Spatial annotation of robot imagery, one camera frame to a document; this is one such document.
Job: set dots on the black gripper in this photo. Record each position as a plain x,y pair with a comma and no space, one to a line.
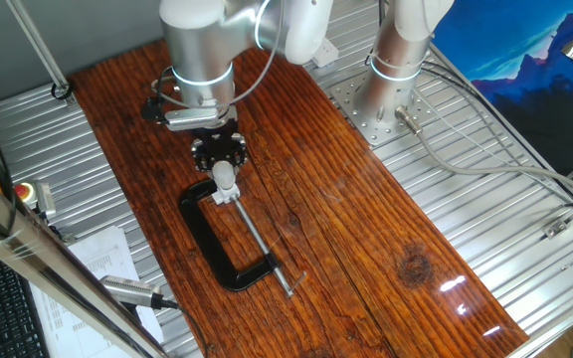
217,141

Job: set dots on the white LED light bulb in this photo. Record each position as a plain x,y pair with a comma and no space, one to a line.
223,174

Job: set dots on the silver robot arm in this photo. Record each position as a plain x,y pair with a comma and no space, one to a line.
202,50

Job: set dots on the white lamp socket adapter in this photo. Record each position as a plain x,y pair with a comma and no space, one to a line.
227,195

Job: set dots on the black C-clamp with steel screw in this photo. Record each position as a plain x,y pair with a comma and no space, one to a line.
207,238

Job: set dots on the brown wooden board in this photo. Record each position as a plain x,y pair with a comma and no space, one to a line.
346,199

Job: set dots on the white power strip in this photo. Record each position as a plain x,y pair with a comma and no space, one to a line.
327,52

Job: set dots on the printed paper sheet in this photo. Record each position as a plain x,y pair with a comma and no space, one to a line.
102,253

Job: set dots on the red emergency stop button box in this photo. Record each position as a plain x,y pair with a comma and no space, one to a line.
24,191

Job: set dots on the thin aluminium pole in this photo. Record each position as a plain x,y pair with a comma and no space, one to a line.
38,47

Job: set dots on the black keyboard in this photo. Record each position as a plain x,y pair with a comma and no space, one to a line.
3,308

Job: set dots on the blue mountain picture mat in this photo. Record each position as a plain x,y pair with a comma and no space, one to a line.
505,45

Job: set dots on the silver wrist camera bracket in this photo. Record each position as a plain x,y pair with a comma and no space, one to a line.
192,118

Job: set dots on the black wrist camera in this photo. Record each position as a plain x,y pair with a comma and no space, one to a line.
152,110

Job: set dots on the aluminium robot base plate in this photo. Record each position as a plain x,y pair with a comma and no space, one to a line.
346,99

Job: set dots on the silver camera on stand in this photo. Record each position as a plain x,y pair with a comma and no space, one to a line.
127,291

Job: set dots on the long aluminium frame bar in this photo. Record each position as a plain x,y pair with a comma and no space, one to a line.
43,253

